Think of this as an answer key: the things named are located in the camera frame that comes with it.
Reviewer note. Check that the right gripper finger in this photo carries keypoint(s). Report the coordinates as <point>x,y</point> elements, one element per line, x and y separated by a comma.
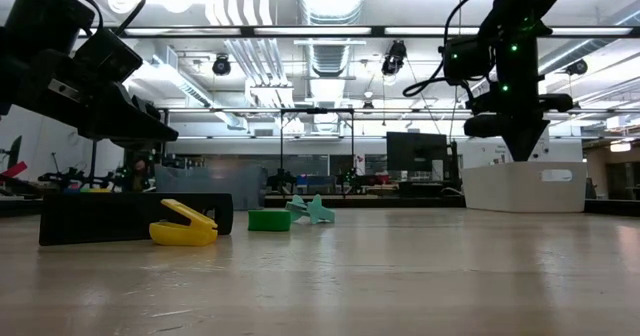
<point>532,138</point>
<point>519,143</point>

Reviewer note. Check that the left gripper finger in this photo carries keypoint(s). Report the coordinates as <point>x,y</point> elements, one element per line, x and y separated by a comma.
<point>125,121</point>
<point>146,105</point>

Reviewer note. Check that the black stapler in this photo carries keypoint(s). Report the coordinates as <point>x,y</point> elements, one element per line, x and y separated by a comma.
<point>95,218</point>

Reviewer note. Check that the green staple remover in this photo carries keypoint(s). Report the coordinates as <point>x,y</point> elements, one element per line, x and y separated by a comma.
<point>269,221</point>

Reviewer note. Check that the teal staple remover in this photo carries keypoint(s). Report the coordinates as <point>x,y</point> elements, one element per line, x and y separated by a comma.
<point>317,211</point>

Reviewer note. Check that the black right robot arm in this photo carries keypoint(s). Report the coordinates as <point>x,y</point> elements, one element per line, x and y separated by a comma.
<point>530,1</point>

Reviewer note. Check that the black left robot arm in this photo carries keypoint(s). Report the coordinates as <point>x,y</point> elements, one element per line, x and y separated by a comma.
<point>45,16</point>

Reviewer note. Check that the yellow staple remover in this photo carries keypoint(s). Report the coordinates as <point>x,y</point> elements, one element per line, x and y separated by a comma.
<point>180,233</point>

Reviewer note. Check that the white rectangular plastic bin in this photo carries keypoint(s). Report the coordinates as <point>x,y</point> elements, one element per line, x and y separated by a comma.
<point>515,191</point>

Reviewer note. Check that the black hanging ceiling lamp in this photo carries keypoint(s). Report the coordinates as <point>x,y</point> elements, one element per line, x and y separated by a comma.
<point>221,66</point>
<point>577,67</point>
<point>395,58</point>

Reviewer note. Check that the red background object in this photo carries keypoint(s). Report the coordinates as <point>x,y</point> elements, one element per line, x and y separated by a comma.
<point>14,170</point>

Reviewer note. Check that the black background monitor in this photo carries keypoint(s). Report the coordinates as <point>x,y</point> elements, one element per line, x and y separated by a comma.
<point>415,153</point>

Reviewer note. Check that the dark grey plastic bin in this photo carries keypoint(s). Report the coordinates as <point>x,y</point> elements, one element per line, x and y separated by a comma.
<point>220,186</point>

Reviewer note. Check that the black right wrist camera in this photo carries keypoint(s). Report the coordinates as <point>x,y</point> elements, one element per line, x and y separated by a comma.
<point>467,58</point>

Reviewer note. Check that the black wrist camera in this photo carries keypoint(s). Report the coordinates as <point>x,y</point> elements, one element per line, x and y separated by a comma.
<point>107,56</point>
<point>467,58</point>

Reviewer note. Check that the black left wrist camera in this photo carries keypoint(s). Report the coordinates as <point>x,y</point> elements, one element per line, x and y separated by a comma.
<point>107,56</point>

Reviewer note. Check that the black background rig frame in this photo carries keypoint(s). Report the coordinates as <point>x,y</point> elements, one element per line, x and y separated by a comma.
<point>281,151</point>

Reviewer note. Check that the black overhead frame beam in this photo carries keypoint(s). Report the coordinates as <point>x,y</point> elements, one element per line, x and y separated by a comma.
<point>380,31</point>

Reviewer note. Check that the black aluminium table frame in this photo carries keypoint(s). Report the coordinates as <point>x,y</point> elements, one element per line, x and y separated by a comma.
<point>375,202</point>

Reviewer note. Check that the silver ceiling duct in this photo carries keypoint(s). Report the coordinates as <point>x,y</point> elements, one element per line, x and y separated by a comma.
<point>330,6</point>

